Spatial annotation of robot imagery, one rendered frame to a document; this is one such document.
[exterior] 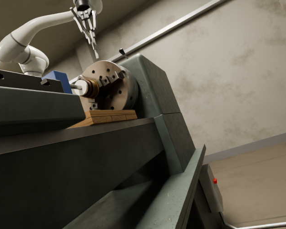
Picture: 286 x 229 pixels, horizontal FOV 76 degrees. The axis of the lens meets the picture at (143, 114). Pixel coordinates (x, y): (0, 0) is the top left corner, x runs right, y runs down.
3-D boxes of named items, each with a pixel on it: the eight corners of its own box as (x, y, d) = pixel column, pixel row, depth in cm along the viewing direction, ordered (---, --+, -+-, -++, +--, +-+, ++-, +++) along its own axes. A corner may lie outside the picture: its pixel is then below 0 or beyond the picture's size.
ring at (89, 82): (85, 85, 92) (71, 82, 83) (99, 77, 88) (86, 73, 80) (90, 102, 91) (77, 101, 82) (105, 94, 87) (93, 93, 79)
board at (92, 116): (76, 143, 90) (73, 136, 91) (137, 118, 77) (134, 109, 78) (12, 159, 62) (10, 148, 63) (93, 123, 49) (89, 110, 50)
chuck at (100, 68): (94, 126, 107) (82, 75, 110) (142, 112, 96) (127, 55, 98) (84, 127, 99) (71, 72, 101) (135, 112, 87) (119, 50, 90)
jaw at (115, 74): (106, 84, 97) (123, 71, 93) (110, 92, 96) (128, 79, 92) (93, 81, 86) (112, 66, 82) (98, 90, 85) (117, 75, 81)
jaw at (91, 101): (108, 97, 96) (109, 119, 97) (100, 97, 98) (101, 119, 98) (95, 95, 86) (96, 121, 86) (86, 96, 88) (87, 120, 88)
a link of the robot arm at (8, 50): (5, 27, 104) (26, 37, 117) (-15, 47, 107) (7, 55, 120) (15, 44, 102) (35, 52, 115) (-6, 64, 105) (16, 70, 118)
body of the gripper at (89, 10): (71, 1, 95) (75, 17, 95) (86, -4, 95) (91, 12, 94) (78, 10, 103) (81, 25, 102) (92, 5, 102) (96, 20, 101)
